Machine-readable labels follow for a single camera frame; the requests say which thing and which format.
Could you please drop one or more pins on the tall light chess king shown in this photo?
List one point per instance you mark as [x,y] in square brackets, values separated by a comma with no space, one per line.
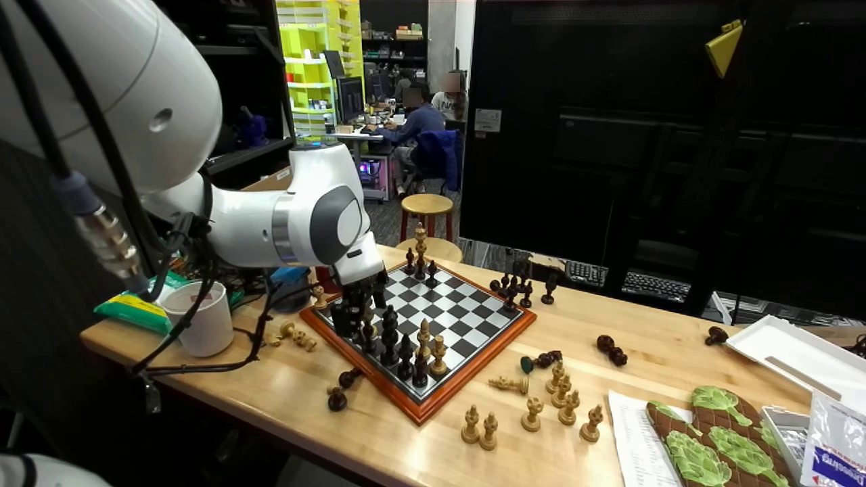
[420,242]

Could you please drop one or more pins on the yellow triangular flag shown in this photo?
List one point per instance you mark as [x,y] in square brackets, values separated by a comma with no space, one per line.
[722,43]

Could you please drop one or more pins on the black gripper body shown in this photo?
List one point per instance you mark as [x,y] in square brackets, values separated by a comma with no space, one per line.
[358,292]

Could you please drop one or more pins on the white paper cup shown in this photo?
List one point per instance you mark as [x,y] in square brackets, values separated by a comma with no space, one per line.
[205,328]

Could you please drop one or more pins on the round wooden stool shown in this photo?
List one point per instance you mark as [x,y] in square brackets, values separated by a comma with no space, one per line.
[424,207]
[443,248]

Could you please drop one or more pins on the person in blue sweater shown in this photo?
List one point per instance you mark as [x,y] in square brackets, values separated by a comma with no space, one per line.
[418,113]

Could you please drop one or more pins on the plastic bag blue print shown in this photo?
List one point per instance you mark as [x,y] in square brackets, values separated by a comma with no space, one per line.
[834,441]

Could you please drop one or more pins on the small dark chess pawn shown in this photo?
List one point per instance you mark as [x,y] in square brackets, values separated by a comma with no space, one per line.
[430,273]
[408,261]

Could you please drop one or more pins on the clear plastic container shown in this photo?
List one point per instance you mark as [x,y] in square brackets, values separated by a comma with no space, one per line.
[782,431]

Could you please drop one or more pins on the person in background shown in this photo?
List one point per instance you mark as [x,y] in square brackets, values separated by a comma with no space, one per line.
[438,155]

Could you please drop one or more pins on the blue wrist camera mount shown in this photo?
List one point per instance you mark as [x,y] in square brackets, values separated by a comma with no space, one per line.
[290,273]

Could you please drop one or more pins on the tall black chess piece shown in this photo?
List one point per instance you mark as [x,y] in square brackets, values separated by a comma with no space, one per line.
[389,331]

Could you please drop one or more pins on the checkered wooden chess board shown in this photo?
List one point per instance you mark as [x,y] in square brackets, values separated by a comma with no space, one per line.
[468,313]

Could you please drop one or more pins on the yellow green shelf bins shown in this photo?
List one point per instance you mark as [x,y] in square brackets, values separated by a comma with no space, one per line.
[311,62]

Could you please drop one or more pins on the light wooden chess piece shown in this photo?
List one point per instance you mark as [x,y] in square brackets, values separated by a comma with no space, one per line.
[438,358]
[488,431]
[423,336]
[318,296]
[304,340]
[590,422]
[554,373]
[508,384]
[560,391]
[284,334]
[530,415]
[468,422]
[568,408]

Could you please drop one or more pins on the white paper towel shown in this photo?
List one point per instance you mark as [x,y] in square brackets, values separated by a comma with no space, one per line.
[631,441]

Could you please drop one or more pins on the dark wooden chess piece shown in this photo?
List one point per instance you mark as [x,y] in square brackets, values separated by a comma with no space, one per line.
[714,336]
[548,289]
[512,286]
[525,292]
[496,285]
[335,399]
[350,380]
[608,350]

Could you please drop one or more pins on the white label on partition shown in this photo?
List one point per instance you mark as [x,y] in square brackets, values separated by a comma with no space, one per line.
[488,119]

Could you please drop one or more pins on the brown green patterned cloth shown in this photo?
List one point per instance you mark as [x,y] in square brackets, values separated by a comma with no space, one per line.
[711,435]

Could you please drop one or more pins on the white tray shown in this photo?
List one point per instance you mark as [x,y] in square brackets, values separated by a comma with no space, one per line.
[794,355]

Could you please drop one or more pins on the black bottle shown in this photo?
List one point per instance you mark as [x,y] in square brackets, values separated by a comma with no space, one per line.
[290,299]

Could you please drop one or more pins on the dark chess piece green base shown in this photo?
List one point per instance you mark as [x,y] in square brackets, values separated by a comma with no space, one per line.
[539,361]

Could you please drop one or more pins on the person with long hair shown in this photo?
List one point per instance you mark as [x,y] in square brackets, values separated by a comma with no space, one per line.
[449,96]

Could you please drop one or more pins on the green wipes packet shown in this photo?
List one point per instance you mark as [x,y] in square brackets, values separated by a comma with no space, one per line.
[136,311]

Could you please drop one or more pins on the dark shelf unit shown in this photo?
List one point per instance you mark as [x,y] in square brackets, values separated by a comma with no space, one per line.
[243,71]

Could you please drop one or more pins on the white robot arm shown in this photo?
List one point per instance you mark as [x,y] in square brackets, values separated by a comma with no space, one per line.
[136,90]

